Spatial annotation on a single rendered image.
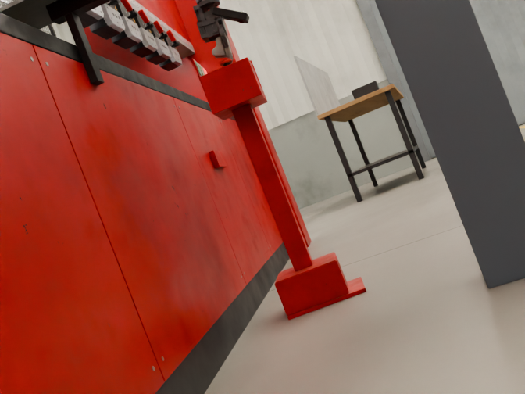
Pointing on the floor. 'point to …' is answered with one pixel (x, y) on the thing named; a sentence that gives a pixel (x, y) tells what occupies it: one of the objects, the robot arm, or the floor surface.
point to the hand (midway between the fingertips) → (231, 59)
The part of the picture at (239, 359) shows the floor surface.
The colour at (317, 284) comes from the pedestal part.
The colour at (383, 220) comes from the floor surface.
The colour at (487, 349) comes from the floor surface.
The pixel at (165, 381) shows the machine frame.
